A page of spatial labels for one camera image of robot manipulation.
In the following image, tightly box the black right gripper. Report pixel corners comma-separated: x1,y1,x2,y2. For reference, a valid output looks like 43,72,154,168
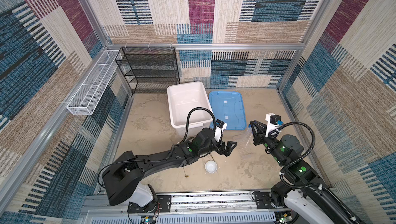
249,120,287,165

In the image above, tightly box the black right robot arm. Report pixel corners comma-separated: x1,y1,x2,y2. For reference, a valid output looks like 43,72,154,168
250,114,364,224

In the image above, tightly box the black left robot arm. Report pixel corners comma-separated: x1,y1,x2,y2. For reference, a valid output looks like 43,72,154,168
100,126,238,206

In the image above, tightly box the white ceramic crucible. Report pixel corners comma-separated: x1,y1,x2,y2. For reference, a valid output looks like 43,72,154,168
205,160,218,174

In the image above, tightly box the blue plastic lid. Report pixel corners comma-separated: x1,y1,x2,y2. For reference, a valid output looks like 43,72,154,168
209,91,246,131

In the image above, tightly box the white plastic bin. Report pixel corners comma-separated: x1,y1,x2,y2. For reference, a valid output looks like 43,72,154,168
167,81,212,138

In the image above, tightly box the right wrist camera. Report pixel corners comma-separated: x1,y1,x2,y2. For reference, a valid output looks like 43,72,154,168
266,113,283,137

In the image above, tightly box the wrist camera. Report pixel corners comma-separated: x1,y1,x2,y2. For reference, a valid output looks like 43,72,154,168
214,120,227,142
266,113,283,137

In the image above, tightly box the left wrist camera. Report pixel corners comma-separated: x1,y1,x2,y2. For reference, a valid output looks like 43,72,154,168
214,120,227,142

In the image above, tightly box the aluminium mounting rail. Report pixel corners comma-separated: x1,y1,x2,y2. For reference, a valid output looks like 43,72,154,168
79,190,291,218

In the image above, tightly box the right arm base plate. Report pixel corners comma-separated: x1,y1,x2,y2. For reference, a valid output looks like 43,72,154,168
251,191,286,209

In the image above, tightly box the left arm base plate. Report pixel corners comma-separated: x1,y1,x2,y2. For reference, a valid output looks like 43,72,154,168
127,195,172,214

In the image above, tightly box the black wire mesh shelf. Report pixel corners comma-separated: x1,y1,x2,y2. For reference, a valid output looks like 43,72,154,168
115,47,180,94

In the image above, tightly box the white wire mesh basket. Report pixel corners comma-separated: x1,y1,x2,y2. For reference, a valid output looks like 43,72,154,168
67,50,119,115

